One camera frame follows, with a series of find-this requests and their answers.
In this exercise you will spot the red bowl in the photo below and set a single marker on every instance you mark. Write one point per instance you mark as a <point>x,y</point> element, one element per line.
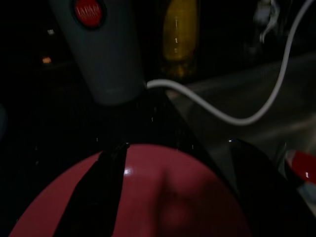
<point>302,166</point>

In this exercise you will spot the pink plate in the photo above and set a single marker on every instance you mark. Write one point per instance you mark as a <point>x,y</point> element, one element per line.
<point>160,197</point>

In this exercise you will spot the yellow dish soap bottle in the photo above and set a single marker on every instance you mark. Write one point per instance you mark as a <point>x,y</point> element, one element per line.
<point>180,37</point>

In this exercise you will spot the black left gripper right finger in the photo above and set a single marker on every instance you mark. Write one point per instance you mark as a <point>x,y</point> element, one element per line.
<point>271,197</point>

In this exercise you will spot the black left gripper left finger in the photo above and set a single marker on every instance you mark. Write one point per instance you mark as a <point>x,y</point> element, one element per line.
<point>98,197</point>

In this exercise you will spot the stainless steel sink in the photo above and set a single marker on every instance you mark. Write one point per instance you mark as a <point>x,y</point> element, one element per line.
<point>271,86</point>

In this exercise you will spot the grey water dispenser red logo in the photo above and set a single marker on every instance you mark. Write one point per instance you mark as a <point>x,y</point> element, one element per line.
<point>106,61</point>

